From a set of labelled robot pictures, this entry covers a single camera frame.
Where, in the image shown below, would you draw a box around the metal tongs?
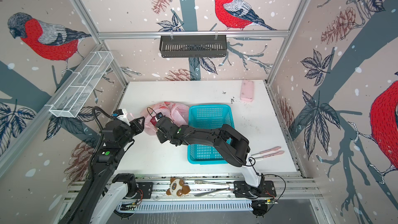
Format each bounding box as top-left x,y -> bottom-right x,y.
194,180 -> 230,198

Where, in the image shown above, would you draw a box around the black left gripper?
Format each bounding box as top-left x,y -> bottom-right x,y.
118,114 -> 145,148

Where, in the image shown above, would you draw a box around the black hanging wire basket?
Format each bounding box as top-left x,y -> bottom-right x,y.
159,35 -> 228,58

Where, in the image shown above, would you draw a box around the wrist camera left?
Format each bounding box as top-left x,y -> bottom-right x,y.
112,109 -> 129,123

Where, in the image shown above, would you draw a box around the brown white plush toy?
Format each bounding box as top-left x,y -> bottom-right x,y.
166,177 -> 191,197

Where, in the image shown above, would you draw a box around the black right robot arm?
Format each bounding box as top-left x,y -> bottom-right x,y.
154,114 -> 261,187

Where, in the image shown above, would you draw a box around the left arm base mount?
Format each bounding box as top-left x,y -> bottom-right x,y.
124,182 -> 153,200

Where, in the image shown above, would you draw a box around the white wire mesh shelf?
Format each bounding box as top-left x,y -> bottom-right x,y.
49,51 -> 114,118

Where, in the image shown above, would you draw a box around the pink white tweezers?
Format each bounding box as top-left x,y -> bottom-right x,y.
252,146 -> 285,161

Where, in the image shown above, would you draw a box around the pink plastic bag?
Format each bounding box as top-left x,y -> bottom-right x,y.
141,102 -> 189,136

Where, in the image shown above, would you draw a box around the horizontal aluminium frame bar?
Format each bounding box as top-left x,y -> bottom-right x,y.
97,30 -> 290,40

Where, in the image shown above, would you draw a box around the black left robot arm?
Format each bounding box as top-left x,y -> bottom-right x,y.
59,117 -> 145,224

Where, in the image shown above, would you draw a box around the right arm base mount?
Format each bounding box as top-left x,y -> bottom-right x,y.
233,180 -> 277,200

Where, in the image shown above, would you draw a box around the teal plastic basket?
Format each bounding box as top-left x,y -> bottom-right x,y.
187,105 -> 234,165

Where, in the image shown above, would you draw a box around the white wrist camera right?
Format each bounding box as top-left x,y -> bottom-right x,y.
155,112 -> 164,120

